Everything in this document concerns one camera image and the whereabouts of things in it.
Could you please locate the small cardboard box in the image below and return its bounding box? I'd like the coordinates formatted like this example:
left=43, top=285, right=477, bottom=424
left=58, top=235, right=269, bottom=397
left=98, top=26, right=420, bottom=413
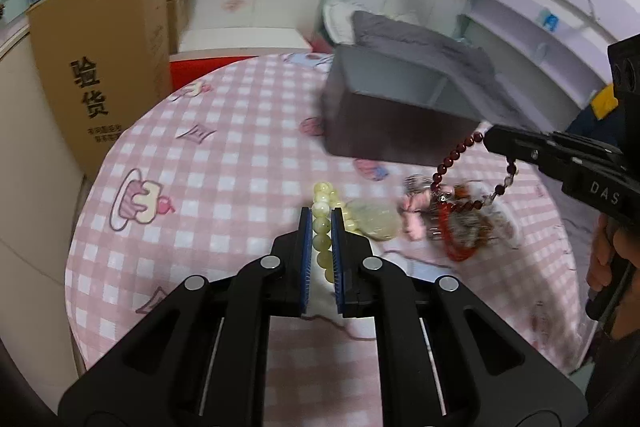
left=166, top=0, right=192, bottom=55

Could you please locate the pale jade pendant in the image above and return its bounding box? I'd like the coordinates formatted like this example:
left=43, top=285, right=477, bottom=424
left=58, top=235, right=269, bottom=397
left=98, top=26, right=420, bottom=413
left=346, top=199, right=402, bottom=242

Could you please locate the pink checkered tablecloth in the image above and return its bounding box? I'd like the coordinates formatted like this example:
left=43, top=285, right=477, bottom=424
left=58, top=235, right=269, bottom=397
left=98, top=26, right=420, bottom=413
left=65, top=55, right=586, bottom=426

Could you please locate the dark metal tin box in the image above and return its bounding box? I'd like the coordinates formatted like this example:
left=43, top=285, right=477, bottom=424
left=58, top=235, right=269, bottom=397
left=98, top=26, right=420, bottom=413
left=320, top=44, right=486, bottom=167

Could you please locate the grey bed duvet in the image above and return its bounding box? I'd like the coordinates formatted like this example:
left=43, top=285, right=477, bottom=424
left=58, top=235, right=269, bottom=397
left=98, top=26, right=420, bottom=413
left=352, top=11, right=539, bottom=131

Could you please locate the white low cabinet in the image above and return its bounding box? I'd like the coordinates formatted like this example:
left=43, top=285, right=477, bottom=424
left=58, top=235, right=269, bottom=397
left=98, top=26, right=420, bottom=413
left=175, top=27, right=311, bottom=60

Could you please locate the white pillow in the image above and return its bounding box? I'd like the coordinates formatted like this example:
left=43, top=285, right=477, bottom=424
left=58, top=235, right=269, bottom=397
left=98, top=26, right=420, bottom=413
left=322, top=0, right=362, bottom=44

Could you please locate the yellow jade bead bracelet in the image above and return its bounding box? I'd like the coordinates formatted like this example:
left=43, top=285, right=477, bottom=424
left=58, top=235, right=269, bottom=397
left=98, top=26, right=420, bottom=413
left=311, top=181, right=359, bottom=284

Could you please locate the brown cardboard box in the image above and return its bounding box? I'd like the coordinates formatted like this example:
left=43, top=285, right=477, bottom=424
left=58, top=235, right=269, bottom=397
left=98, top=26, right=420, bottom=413
left=27, top=0, right=171, bottom=179

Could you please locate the yellow blue garment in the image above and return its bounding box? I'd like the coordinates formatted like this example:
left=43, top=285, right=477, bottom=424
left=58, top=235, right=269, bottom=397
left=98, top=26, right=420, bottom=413
left=566, top=84, right=624, bottom=147

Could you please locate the person's right hand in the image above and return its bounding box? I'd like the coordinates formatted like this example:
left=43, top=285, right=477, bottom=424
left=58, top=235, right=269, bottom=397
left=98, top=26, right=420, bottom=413
left=587, top=215, right=640, bottom=291

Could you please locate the lilac wall shelf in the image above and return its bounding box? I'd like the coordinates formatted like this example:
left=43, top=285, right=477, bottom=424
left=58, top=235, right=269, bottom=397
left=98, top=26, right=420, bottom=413
left=409, top=0, right=640, bottom=108

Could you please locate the pink bow hair clip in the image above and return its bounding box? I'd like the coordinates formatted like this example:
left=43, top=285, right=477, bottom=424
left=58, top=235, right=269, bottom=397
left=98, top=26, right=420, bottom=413
left=399, top=174, right=433, bottom=242

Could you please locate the jewelry pile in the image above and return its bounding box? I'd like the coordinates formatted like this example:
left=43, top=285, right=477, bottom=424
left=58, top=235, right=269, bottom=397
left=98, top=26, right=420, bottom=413
left=424, top=179, right=522, bottom=262

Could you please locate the dark red bead bracelet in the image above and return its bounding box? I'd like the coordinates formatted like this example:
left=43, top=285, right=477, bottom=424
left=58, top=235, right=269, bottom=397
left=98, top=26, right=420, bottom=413
left=430, top=131, right=519, bottom=212

